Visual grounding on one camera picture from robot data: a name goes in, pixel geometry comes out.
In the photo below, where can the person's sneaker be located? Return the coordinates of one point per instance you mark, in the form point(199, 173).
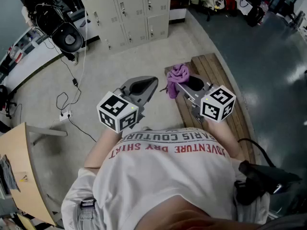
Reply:
point(146, 128)

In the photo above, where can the white printed t-shirt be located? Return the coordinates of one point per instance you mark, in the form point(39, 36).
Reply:
point(163, 176)

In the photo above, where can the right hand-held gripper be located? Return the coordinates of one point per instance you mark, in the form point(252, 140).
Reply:
point(216, 104)

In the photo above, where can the person's right forearm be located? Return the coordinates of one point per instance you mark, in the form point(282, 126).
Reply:
point(223, 138)

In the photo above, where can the clear plastic bottle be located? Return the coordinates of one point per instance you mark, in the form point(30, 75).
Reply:
point(16, 54)

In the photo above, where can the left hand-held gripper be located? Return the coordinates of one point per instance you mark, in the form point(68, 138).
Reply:
point(115, 111)

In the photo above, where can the white low box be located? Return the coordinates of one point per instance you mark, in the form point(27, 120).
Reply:
point(177, 15)

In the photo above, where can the person's left forearm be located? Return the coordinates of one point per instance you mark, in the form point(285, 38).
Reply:
point(100, 147)

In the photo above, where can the white side counter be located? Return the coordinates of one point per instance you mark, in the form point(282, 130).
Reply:
point(31, 63)

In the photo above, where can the black backpack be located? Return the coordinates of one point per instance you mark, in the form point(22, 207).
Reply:
point(255, 15)

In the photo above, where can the black power adapter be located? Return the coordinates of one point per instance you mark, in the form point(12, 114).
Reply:
point(75, 82)

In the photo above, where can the grey metal locker door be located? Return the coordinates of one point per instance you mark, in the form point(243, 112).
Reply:
point(159, 24)

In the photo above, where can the light wooden desk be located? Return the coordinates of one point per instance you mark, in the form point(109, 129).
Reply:
point(24, 152)

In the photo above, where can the hanging locker keys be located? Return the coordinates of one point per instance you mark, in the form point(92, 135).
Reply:
point(124, 13)

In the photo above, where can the white tote bag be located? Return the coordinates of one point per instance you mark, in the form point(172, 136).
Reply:
point(244, 5)

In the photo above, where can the black office chair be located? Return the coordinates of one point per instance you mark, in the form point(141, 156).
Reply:
point(4, 97)

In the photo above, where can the person's chin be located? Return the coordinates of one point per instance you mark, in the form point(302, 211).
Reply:
point(192, 217)

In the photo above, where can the white power strip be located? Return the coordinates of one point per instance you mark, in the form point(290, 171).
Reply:
point(65, 116)

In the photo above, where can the purple wiping cloth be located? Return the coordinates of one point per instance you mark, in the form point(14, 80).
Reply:
point(178, 73)

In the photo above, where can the wooden slatted bench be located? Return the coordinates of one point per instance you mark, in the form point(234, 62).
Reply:
point(216, 66)

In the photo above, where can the black waist pouch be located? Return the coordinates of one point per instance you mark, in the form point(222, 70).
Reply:
point(261, 178)

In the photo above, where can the black round stool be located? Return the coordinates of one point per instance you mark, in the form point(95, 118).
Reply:
point(68, 38)

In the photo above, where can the patterned grey cloth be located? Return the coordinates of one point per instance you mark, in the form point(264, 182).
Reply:
point(9, 174)

